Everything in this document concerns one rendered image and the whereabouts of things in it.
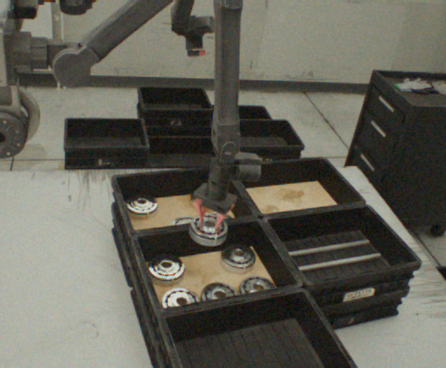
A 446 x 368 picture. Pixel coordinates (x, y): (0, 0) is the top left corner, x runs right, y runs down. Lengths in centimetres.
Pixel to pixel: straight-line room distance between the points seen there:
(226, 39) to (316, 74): 377
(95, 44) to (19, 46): 15
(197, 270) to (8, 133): 65
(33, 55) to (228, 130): 46
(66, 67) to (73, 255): 78
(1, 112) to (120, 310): 64
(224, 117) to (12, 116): 58
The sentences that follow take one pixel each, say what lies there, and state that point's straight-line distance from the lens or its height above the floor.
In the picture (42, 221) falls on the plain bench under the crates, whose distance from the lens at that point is 193.
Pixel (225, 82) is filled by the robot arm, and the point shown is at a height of 141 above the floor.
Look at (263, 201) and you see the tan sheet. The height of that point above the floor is 83.
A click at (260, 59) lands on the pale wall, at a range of 473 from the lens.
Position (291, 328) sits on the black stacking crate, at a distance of 146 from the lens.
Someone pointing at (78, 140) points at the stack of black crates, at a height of 49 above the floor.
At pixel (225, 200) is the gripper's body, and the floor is 109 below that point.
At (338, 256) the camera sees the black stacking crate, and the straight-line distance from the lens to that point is 172.
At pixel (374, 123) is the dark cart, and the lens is 307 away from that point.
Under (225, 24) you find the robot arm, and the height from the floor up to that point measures 154.
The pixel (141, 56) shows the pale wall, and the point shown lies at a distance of 451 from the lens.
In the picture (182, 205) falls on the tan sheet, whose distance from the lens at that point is 179.
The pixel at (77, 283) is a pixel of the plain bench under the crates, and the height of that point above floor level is 70.
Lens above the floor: 189
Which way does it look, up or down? 34 degrees down
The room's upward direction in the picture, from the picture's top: 9 degrees clockwise
